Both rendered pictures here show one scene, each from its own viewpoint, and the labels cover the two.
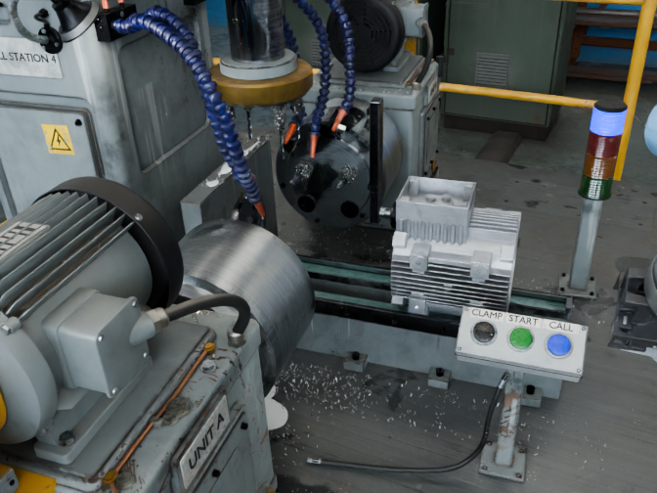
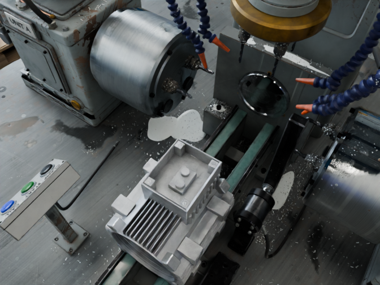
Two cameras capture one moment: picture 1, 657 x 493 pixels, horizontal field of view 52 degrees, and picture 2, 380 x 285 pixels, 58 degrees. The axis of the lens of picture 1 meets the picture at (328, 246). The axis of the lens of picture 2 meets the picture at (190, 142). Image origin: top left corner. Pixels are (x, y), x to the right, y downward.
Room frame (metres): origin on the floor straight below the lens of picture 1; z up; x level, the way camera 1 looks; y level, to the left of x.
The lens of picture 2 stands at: (1.11, -0.49, 1.70)
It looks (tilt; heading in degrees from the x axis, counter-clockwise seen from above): 56 degrees down; 103
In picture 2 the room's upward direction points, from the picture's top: 1 degrees clockwise
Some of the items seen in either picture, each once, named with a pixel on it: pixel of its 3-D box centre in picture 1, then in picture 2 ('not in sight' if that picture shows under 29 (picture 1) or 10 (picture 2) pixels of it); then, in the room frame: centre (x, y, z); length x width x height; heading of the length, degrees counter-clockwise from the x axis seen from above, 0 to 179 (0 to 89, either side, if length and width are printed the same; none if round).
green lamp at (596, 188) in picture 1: (595, 183); not in sight; (1.22, -0.54, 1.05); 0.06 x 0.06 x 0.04
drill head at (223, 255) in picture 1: (203, 336); (133, 55); (0.79, 0.19, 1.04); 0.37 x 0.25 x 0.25; 160
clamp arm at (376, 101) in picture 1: (376, 162); (281, 159); (1.21, -0.10, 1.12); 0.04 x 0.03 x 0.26; 70
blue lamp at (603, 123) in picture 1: (608, 119); not in sight; (1.22, -0.54, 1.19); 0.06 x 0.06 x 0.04
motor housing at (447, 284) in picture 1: (456, 259); (171, 216); (1.02, -0.23, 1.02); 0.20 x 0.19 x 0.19; 71
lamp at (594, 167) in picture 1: (599, 162); not in sight; (1.22, -0.54, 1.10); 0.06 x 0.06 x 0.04
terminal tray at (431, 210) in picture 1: (436, 209); (182, 181); (1.03, -0.19, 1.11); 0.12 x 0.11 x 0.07; 71
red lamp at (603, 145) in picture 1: (603, 141); not in sight; (1.22, -0.54, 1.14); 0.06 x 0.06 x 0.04
